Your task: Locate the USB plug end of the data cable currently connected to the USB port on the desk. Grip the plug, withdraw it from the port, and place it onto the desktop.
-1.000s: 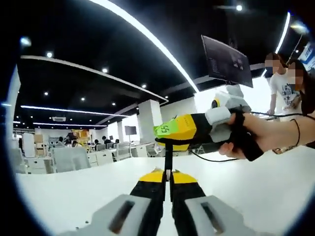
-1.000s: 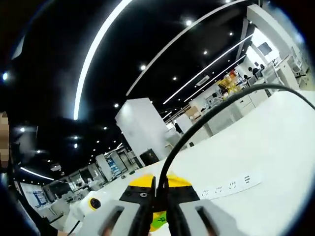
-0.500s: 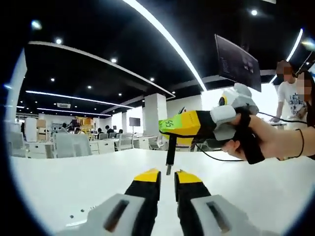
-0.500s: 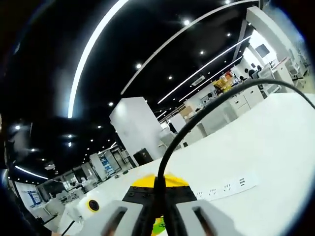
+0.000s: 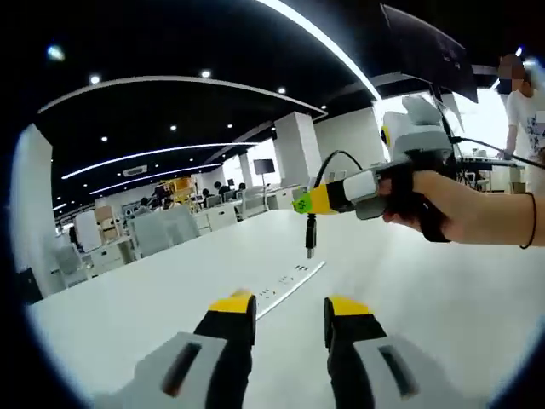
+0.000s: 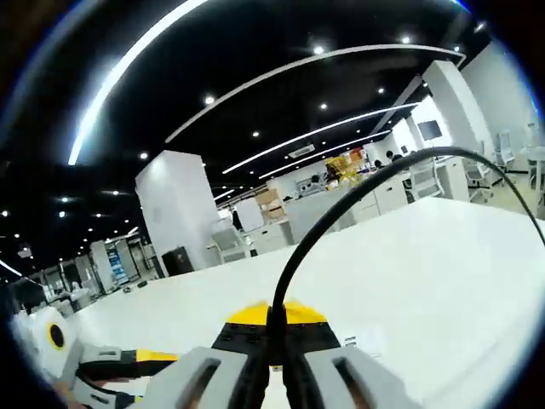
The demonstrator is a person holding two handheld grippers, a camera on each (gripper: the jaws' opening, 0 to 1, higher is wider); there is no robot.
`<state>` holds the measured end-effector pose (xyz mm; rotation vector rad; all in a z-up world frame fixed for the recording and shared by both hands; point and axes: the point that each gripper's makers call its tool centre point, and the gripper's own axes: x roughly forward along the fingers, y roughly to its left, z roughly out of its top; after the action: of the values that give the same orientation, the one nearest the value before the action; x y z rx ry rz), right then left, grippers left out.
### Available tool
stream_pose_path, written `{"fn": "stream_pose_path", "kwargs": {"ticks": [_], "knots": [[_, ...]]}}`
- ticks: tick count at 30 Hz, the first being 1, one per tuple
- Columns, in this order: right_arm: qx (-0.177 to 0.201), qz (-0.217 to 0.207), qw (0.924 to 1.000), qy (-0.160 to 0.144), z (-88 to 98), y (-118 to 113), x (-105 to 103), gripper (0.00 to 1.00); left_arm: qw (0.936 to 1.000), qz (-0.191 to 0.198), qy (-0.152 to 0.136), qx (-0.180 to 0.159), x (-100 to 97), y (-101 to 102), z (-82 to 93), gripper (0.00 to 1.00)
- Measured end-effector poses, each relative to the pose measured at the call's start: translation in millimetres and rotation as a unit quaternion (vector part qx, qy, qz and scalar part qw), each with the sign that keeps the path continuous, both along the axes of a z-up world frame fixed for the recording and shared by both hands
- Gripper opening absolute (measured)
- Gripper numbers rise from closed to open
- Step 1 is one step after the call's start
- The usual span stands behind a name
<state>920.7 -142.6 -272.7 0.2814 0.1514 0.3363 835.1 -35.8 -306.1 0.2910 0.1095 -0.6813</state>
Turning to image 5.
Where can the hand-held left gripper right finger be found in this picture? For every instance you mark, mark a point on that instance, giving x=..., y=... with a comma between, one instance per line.
x=383, y=375

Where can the black television on stand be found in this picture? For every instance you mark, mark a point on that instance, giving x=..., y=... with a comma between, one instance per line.
x=264, y=166

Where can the person's right hand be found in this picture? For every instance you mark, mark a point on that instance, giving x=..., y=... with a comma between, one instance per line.
x=413, y=200

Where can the yellow frame machine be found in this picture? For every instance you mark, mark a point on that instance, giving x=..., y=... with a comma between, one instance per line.
x=176, y=189

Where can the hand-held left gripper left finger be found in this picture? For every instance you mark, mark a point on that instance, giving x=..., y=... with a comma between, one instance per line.
x=179, y=375

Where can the stack of cardboard boxes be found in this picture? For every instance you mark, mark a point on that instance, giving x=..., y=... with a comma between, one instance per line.
x=106, y=221

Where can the long ceiling light strip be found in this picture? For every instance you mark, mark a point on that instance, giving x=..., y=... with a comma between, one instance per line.
x=328, y=42

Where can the white power strip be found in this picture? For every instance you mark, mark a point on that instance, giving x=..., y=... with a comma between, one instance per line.
x=298, y=277

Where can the white desk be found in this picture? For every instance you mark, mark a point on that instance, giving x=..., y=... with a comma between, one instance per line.
x=170, y=289

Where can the white office chair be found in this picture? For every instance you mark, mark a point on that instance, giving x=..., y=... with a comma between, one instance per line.
x=164, y=228

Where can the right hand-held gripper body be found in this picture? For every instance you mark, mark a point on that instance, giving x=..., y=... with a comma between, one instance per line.
x=419, y=136

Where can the black wrist band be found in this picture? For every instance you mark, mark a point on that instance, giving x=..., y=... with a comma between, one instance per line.
x=533, y=221

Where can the ceiling air vent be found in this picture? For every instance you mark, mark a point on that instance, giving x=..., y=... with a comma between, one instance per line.
x=135, y=171

